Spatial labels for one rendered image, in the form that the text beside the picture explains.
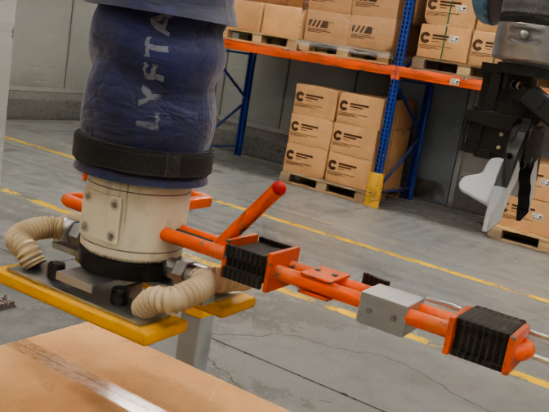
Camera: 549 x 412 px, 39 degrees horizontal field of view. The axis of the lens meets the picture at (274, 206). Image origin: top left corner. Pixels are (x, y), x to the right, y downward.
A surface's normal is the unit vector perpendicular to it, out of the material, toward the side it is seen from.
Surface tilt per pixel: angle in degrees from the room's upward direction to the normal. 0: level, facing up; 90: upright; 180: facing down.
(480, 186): 57
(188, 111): 76
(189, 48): 70
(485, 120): 89
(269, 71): 90
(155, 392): 0
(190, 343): 90
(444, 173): 90
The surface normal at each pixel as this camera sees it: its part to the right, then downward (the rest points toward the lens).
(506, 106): -0.54, 0.07
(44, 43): 0.82, 0.24
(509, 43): -0.77, 0.02
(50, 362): 0.16, -0.97
